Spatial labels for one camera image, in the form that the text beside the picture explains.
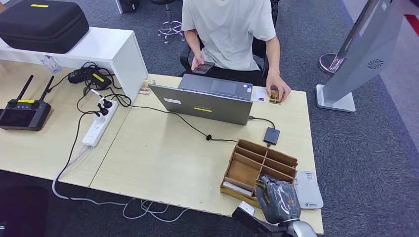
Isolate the white power strip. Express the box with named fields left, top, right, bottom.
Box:
left=81, top=99, right=119, bottom=149

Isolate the black drive cable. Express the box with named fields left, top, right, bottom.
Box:
left=249, top=115, right=276, bottom=129

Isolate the person's left hand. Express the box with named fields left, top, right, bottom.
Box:
left=265, top=70, right=292, bottom=102

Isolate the person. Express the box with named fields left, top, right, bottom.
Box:
left=178, top=0, right=292, bottom=102

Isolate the black smartphone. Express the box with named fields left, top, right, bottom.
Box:
left=192, top=61, right=216, bottom=75

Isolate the wooden compartment organizer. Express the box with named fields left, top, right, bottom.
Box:
left=220, top=138, right=299, bottom=208

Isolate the small black external drive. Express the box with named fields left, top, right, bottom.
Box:
left=263, top=126, right=281, bottom=147

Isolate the black office chair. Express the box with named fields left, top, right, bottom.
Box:
left=179, top=0, right=279, bottom=79

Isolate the black remote controller with antennas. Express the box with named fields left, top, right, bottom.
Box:
left=0, top=75, right=55, bottom=132

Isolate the white ID card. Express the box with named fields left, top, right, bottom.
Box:
left=252, top=87, right=266, bottom=103

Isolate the white paper sheet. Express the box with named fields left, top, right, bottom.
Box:
left=222, top=181, right=253, bottom=197

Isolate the person's right hand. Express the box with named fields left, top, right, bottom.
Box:
left=191, top=52, right=207, bottom=71

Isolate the grey kiosk stand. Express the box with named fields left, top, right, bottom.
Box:
left=315, top=0, right=419, bottom=114

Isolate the grey laptop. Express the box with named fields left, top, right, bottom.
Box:
left=148, top=73, right=253, bottom=126

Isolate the black hard carrying case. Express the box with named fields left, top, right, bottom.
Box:
left=0, top=0, right=90, bottom=54

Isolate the white card reader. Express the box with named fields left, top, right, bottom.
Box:
left=293, top=170, right=324, bottom=210

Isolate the black laptop power cable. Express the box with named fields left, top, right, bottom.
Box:
left=111, top=94, right=238, bottom=143

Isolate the clear plastic bottle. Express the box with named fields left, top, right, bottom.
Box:
left=37, top=54, right=63, bottom=73

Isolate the black floor bin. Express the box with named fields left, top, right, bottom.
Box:
left=119, top=0, right=143, bottom=14

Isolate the white power strip cable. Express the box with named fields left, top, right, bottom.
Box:
left=50, top=147, right=189, bottom=223

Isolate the chrome stanchion base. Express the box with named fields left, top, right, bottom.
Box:
left=318, top=53, right=347, bottom=75

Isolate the black mains cable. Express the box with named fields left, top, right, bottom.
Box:
left=54, top=109, right=99, bottom=197

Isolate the chrome stool base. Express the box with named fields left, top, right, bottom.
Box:
left=150, top=0, right=187, bottom=44

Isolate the black power adapter yellow label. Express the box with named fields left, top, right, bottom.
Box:
left=85, top=67, right=113, bottom=90

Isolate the white desk shelf riser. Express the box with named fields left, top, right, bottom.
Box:
left=0, top=26, right=149, bottom=103

